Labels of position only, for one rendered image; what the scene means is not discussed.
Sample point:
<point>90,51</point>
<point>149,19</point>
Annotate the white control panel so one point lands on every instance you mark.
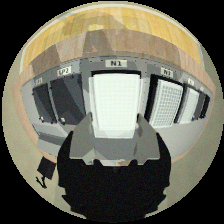
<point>49,144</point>

